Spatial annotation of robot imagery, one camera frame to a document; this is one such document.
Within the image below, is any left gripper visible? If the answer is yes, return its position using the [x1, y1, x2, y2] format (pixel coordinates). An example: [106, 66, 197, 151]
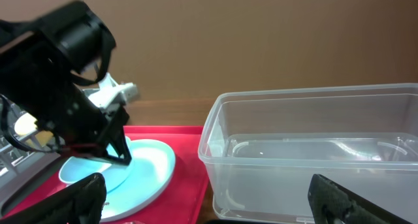
[1, 35, 132, 165]

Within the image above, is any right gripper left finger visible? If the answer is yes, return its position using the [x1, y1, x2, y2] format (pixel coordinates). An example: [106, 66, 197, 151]
[1, 172, 106, 224]

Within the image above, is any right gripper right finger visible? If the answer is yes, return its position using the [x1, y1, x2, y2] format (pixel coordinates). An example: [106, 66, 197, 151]
[308, 174, 411, 224]

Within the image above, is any light blue small bowl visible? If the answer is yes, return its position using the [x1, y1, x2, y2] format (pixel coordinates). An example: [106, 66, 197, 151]
[58, 157, 135, 193]

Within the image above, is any yellow plastic cup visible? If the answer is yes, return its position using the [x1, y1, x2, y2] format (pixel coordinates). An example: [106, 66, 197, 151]
[14, 113, 53, 149]

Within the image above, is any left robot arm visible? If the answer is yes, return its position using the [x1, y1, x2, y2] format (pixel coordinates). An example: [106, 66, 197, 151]
[1, 0, 131, 165]

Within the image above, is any light blue plate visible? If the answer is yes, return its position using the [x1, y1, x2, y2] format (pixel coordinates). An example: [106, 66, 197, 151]
[101, 139, 176, 223]

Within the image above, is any clear plastic bin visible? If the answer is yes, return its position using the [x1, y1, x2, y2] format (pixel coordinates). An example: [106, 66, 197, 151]
[198, 84, 417, 223]

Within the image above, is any red plastic tray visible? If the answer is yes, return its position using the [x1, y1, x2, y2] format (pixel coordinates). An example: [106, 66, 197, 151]
[3, 125, 210, 224]

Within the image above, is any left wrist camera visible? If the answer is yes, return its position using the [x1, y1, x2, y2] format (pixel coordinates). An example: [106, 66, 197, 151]
[83, 73, 140, 111]

